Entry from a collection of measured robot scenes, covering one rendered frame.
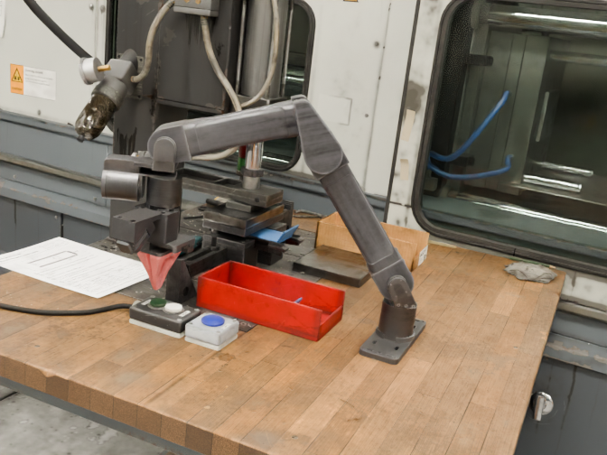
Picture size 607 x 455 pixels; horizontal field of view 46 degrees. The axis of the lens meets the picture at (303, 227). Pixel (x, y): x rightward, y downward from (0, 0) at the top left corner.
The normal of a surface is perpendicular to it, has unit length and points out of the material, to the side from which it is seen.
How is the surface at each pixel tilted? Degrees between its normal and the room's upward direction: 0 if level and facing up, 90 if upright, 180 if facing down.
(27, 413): 0
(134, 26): 90
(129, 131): 90
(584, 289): 90
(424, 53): 90
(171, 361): 0
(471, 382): 0
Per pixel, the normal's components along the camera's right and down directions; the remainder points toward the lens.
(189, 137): 0.06, 0.24
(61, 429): 0.11, -0.95
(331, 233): -0.40, 0.22
